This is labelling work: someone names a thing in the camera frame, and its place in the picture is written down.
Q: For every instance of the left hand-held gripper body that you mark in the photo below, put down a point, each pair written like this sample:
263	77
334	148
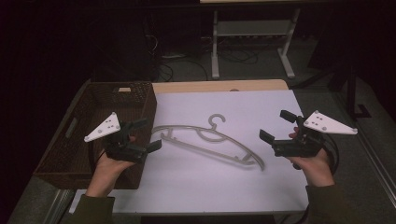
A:
124	146

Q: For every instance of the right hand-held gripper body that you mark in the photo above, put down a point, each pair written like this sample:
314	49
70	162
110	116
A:
300	147

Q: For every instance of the brown woven basket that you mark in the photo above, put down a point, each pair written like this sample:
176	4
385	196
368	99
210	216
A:
77	149

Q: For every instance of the grey plastic clothes hanger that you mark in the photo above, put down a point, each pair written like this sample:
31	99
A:
214	149

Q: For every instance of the person's right hand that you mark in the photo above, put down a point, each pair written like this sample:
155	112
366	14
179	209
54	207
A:
317	171

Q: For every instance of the person's left hand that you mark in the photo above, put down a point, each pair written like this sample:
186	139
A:
106	174

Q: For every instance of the black metal stand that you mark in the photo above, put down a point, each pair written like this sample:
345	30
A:
351	93

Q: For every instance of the white table mat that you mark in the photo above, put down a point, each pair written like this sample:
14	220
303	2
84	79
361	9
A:
224	189

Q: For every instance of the white metal table frame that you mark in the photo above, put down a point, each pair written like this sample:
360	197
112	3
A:
252	28

